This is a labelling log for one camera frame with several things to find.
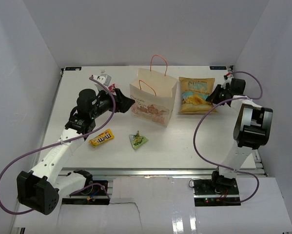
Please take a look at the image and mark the beige cream bear paper bag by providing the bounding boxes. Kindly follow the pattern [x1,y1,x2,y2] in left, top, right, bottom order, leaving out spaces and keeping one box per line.
[130,66,177,127]

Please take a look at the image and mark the yellow m&m's candy pack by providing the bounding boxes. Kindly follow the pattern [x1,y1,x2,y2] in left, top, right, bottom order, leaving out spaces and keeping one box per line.
[89,129,115,147]

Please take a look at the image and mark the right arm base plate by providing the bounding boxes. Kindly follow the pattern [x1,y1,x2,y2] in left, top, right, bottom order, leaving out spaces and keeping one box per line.
[189,179,241,207]

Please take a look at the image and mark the blue label left corner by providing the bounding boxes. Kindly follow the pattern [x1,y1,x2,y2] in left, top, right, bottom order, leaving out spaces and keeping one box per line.
[65,67,82,71]

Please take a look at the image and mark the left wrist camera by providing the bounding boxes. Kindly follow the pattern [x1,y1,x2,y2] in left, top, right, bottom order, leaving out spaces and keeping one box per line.
[89,74,112,91]

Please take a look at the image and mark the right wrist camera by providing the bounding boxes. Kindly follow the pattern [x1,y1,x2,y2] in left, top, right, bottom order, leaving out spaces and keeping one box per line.
[222,73,234,89]

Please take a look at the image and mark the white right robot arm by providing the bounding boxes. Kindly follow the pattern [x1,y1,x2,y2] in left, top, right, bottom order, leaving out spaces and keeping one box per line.
[206,73,273,195]

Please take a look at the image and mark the blue label corner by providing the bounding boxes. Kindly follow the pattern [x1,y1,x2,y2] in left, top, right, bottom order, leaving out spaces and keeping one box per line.
[210,66,227,70]
[65,67,82,71]

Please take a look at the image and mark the red snack wrapper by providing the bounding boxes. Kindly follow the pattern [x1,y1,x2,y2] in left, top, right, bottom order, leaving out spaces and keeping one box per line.
[108,84,116,93]

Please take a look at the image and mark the green candy pouch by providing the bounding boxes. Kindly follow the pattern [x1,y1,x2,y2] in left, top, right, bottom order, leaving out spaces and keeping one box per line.
[129,131,148,150]

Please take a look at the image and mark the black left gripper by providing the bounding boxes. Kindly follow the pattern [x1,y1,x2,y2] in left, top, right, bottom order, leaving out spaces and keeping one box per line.
[90,87,135,119]

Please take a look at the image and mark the yellow kettle chips bag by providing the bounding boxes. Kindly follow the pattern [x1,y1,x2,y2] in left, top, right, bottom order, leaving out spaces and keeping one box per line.
[179,77,215,114]

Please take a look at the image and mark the blue label right corner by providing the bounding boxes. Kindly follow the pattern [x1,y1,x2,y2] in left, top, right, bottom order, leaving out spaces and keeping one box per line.
[210,66,227,70]

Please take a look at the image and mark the aluminium table rail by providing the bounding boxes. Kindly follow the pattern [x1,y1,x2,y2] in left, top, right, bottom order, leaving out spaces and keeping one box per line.
[60,167,267,177]

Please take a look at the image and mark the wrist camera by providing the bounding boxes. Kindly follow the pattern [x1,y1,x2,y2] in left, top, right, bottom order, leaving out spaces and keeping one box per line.
[222,73,234,89]
[89,74,112,91]

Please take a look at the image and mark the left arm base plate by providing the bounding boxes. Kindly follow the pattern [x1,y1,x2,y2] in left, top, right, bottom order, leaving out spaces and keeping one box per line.
[62,185,110,205]

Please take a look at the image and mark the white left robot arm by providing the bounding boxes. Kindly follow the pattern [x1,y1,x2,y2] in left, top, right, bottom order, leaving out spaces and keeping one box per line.
[17,88,135,215]

